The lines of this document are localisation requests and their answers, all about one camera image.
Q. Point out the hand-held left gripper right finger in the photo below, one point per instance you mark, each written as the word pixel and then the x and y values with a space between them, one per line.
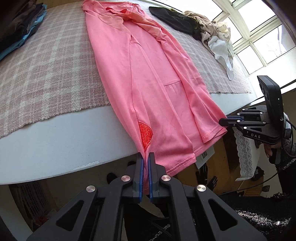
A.
pixel 151 183

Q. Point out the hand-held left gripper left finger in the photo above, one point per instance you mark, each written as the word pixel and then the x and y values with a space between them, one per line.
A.
pixel 140 183

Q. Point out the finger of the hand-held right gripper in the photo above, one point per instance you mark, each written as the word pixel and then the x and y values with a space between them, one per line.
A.
pixel 231 123
pixel 238 116

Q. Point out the pink t-shirt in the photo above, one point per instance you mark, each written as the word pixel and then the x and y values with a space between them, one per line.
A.
pixel 150 92

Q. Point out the person's right forearm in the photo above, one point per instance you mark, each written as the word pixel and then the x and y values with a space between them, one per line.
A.
pixel 289 166

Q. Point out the stack of folded dark clothes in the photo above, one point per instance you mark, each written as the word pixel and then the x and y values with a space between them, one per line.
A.
pixel 13 47

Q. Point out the person's right hand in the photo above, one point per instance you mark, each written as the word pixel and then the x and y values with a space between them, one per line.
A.
pixel 268 151

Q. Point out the white lace cloth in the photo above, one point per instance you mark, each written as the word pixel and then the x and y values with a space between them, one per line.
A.
pixel 246 153

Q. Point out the white paper sheet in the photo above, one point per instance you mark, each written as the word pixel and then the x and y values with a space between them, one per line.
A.
pixel 207 157

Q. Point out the white shirt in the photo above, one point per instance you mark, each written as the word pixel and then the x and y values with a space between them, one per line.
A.
pixel 219 48

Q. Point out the cream garment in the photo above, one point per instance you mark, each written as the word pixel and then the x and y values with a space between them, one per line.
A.
pixel 224 29

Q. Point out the beige knitted sweater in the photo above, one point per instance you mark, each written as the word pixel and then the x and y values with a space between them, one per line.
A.
pixel 205 27

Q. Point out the person's black sweater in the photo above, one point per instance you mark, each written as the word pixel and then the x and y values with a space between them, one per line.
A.
pixel 266 217

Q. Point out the black garment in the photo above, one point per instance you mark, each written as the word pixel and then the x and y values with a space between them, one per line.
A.
pixel 175 20

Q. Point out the white plastic basket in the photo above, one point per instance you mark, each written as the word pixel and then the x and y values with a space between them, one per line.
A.
pixel 25 204

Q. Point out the pink plaid blanket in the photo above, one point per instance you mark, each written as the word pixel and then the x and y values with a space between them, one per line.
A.
pixel 57 69

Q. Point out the dark folded garment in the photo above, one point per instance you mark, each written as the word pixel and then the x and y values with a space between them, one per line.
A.
pixel 34 20

